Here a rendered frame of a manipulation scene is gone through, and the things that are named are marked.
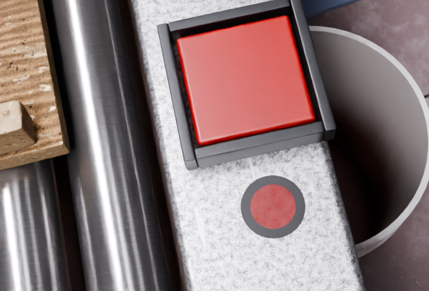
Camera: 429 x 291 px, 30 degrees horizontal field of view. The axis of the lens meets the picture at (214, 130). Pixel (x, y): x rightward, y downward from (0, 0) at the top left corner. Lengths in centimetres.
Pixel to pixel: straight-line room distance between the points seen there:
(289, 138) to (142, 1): 12
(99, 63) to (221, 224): 11
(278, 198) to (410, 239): 96
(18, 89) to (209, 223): 12
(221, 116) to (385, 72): 68
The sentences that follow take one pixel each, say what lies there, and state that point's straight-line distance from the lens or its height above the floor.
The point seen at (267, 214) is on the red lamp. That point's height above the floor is 92.
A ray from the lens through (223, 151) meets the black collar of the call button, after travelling 39.
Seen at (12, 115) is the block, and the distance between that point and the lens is 38.
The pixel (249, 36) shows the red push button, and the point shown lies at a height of 93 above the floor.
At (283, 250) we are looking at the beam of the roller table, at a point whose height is 92.
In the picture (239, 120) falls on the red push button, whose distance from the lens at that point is 40.
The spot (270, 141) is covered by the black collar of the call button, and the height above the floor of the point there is 93.
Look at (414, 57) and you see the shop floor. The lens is 145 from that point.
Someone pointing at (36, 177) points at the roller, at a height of 91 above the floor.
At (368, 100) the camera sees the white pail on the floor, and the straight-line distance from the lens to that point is 115.
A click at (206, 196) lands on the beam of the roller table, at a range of 40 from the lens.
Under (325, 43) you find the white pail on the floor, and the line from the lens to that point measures 106.
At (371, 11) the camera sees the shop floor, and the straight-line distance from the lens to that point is 148.
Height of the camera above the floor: 130
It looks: 71 degrees down
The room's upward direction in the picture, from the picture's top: 11 degrees counter-clockwise
